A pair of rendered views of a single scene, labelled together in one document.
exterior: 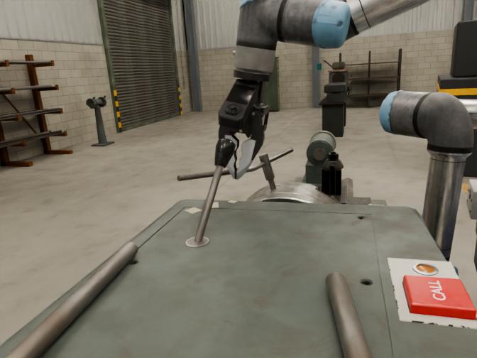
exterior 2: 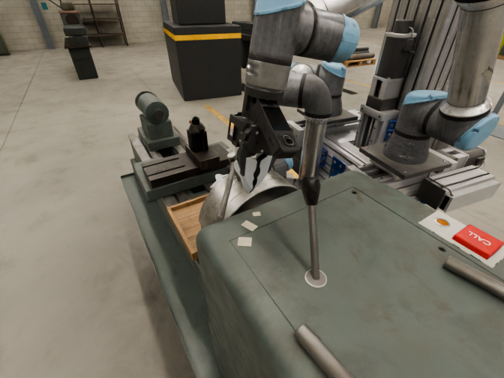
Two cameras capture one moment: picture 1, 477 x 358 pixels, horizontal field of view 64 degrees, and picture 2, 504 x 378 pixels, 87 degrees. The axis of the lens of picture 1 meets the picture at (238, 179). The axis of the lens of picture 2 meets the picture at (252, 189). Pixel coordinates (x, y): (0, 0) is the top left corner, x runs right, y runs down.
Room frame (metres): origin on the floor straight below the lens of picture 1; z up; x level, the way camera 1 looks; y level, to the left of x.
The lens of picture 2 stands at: (0.44, 0.34, 1.63)
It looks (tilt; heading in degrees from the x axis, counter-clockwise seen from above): 36 degrees down; 312
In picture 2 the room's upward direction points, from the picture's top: straight up
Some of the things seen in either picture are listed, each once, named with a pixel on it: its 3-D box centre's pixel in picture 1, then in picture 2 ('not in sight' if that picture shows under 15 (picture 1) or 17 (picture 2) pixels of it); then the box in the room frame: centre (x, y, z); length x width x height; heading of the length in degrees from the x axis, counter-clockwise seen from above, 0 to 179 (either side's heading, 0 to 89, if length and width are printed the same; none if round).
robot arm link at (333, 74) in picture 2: not in sight; (331, 77); (1.06, -0.90, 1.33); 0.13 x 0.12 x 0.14; 23
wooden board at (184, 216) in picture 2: not in sight; (219, 216); (1.11, -0.19, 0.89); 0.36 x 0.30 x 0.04; 74
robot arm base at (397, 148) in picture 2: not in sight; (408, 142); (0.61, -0.69, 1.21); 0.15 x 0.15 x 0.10
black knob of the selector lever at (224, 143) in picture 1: (225, 153); (310, 190); (0.60, 0.02, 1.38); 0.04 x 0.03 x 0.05; 164
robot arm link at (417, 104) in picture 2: not in sight; (422, 111); (0.60, -0.68, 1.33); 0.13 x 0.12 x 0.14; 155
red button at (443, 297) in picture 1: (436, 297); (476, 241); (0.36, -0.20, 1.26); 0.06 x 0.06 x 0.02; 74
